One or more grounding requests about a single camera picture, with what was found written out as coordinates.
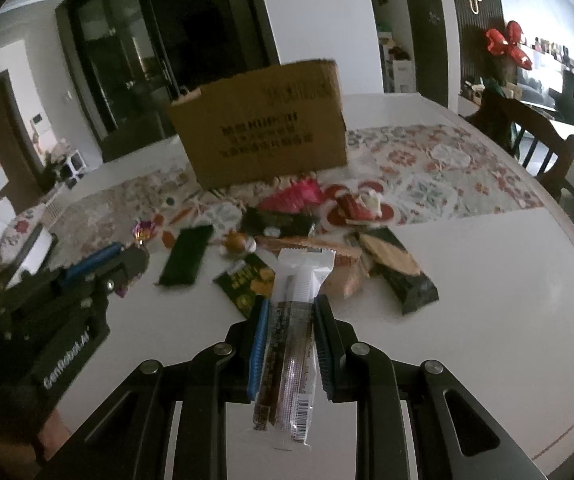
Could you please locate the white and brown snack bar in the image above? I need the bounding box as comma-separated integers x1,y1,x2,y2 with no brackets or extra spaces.
252,248,336,452

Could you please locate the orange-brown wafer packet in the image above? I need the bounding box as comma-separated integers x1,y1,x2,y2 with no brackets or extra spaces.
255,236,369,299

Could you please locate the black beef cracker packet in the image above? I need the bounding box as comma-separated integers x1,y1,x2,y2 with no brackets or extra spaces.
213,254,275,318

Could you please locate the black and gold snack packet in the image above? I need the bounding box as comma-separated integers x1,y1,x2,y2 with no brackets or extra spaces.
357,226,440,315

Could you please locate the dark green snack packet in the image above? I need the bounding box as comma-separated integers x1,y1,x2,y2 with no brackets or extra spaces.
158,224,214,287

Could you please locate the brown braised egg pack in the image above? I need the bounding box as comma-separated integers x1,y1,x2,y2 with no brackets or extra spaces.
221,231,258,259

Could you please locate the black Member's Mark snack packet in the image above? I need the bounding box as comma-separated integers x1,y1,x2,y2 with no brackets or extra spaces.
240,207,316,237

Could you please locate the red candy packet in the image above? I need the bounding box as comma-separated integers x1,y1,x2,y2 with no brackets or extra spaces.
337,191,381,223

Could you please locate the pink snack bag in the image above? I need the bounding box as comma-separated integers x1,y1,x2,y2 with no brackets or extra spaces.
256,178,325,214

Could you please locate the purple foil candy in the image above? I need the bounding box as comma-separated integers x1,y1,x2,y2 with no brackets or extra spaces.
132,220,157,246

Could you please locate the white appliance with floral cloth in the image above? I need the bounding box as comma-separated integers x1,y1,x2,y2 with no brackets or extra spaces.
0,204,56,288

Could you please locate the patterned floral table runner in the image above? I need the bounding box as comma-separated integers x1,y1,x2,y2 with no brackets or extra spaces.
49,125,543,268

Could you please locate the brown cardboard box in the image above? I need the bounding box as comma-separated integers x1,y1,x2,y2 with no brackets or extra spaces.
168,60,348,188

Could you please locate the dark wooden chair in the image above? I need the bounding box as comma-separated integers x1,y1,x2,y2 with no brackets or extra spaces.
465,89,574,200

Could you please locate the red balloon dog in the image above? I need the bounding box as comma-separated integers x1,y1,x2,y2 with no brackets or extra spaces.
485,21,533,70

